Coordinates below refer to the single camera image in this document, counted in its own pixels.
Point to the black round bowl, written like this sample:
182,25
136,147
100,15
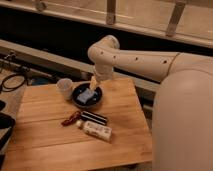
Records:
90,103

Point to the white bottle lying down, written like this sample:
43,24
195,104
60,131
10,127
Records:
95,130

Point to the blue sponge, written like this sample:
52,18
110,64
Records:
86,95

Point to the white paper cup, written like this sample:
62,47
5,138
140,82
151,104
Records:
65,87

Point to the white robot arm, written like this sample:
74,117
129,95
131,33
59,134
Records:
182,126

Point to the black rectangular box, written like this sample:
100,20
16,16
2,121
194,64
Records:
89,116

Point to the yellow gripper tip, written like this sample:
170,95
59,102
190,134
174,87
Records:
93,83

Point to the blue object on floor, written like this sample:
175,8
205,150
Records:
39,81

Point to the black object at left edge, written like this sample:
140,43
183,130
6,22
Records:
7,124

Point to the white wrist gripper body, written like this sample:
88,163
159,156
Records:
103,72

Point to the red snack wrapper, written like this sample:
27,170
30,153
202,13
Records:
71,119

